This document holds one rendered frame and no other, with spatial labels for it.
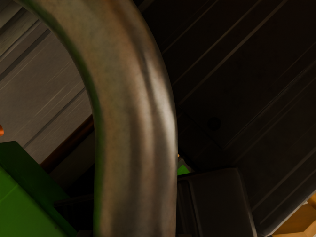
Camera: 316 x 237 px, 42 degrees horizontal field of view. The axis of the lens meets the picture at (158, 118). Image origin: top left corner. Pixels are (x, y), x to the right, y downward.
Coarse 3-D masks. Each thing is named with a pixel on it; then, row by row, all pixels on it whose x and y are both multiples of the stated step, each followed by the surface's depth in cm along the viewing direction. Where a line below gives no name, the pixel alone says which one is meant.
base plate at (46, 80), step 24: (24, 48) 53; (48, 48) 56; (0, 72) 53; (24, 72) 57; (48, 72) 61; (72, 72) 66; (0, 96) 57; (24, 96) 61; (48, 96) 66; (72, 96) 72; (0, 120) 61; (24, 120) 66; (48, 120) 72; (72, 120) 79; (24, 144) 72; (48, 144) 80
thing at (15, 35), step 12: (0, 0) 19; (12, 0) 19; (0, 12) 19; (12, 12) 19; (24, 12) 19; (0, 24) 19; (12, 24) 19; (24, 24) 19; (36, 24) 19; (0, 36) 19; (12, 36) 19; (24, 36) 19; (0, 48) 19; (12, 48) 20; (0, 60) 20
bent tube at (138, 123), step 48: (48, 0) 14; (96, 0) 14; (96, 48) 14; (144, 48) 14; (96, 96) 14; (144, 96) 14; (96, 144) 14; (144, 144) 14; (96, 192) 14; (144, 192) 14
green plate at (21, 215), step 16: (0, 144) 23; (16, 144) 25; (0, 160) 17; (16, 160) 23; (32, 160) 25; (0, 176) 17; (16, 176) 17; (32, 176) 23; (48, 176) 25; (0, 192) 17; (16, 192) 17; (32, 192) 18; (48, 192) 23; (64, 192) 25; (0, 208) 17; (16, 208) 17; (32, 208) 17; (48, 208) 18; (0, 224) 17; (16, 224) 17; (32, 224) 17; (48, 224) 17; (64, 224) 18
